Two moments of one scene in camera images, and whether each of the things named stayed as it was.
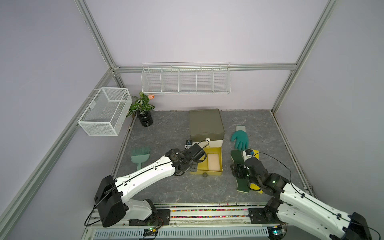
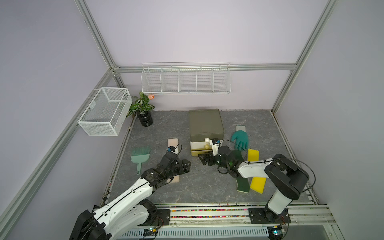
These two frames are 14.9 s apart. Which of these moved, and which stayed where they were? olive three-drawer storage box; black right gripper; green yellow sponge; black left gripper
Moved: black right gripper; black left gripper
Stayed: olive three-drawer storage box; green yellow sponge
